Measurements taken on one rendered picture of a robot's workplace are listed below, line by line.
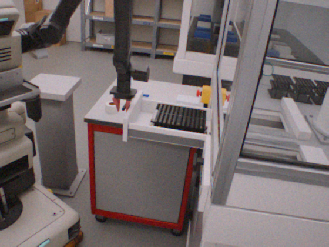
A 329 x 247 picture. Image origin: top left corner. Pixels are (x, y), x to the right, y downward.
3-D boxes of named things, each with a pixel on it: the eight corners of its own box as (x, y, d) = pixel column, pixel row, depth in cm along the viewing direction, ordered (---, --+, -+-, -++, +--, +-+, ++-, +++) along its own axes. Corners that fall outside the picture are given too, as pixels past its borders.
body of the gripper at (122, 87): (133, 99, 120) (134, 82, 117) (108, 95, 121) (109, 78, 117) (137, 93, 126) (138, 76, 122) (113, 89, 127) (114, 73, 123)
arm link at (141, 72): (120, 46, 113) (114, 62, 109) (150, 50, 112) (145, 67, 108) (124, 67, 124) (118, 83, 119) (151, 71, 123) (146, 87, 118)
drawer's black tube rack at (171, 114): (149, 134, 124) (150, 120, 121) (156, 115, 139) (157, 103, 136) (202, 143, 122) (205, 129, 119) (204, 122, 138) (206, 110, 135)
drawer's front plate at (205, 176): (197, 212, 91) (203, 184, 85) (201, 158, 116) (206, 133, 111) (203, 213, 90) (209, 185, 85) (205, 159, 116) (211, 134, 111)
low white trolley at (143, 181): (89, 225, 183) (83, 117, 147) (116, 166, 237) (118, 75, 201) (181, 242, 179) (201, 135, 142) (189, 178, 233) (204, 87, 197)
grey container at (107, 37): (95, 43, 496) (95, 33, 488) (100, 39, 522) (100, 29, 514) (118, 45, 495) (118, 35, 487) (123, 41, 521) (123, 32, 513)
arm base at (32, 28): (43, 26, 115) (15, 30, 107) (52, 16, 110) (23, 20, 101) (52, 46, 116) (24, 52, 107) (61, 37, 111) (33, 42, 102)
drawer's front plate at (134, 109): (122, 142, 120) (123, 117, 115) (138, 110, 146) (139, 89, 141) (126, 142, 120) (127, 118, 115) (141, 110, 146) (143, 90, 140)
